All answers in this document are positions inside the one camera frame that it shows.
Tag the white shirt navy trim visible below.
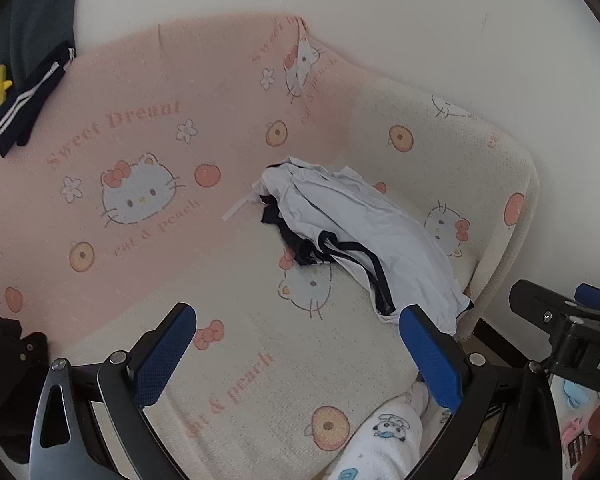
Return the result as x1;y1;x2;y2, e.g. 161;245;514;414
225;157;472;335

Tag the pink cream Hello Kitty blanket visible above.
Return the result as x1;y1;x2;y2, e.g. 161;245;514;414
0;14;540;479

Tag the navy white-striped folded garment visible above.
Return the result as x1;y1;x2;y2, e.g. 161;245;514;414
0;41;76;158

